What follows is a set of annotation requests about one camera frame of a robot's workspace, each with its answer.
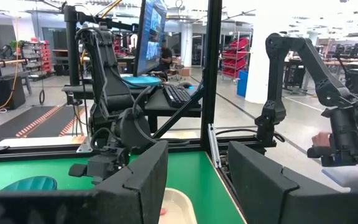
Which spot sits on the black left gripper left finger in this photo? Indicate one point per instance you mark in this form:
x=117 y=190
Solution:
x=73 y=207

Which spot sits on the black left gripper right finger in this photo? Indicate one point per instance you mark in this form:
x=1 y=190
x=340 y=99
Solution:
x=291 y=199

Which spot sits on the teal plastic plate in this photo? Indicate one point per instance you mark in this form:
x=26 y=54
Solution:
x=141 y=81
x=31 y=184

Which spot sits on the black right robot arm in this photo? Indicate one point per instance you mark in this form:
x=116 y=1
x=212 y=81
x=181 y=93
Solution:
x=104 y=62

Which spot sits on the beige plastic tray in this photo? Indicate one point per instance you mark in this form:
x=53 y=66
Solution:
x=179 y=208

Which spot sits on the black orange-striped floor ramp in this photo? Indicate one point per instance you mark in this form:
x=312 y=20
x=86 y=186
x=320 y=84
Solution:
x=14 y=124
x=70 y=123

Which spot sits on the pale blue pad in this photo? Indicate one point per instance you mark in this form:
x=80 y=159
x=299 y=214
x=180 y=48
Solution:
x=350 y=178

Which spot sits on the person's hand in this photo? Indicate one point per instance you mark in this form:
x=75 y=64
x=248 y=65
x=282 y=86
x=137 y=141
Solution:
x=321 y=139

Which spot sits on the workstation desk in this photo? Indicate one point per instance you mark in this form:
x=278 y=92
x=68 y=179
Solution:
x=166 y=109

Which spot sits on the black keyboard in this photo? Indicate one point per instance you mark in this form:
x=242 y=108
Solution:
x=176 y=96

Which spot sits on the black computer mouse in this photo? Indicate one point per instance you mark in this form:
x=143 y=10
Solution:
x=186 y=84

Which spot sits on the black floor box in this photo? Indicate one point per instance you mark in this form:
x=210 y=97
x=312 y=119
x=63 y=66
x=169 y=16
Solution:
x=8 y=92

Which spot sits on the black monitor pole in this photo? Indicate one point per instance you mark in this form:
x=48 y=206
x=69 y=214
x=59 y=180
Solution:
x=71 y=46

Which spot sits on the blue floor bin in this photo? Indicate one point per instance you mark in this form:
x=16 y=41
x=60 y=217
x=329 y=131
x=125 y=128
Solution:
x=242 y=84

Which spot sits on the person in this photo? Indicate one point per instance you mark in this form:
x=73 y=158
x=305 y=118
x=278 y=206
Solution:
x=166 y=57

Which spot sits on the small parts shelf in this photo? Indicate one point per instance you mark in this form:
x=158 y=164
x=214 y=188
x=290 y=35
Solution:
x=37 y=57

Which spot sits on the workstation monitor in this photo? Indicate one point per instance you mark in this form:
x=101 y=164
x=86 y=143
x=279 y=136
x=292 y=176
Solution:
x=151 y=37

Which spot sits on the red bin rack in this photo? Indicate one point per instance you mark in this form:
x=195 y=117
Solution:
x=236 y=56

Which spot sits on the black aluminium table frame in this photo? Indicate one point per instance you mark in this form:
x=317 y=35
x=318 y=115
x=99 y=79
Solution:
x=211 y=62

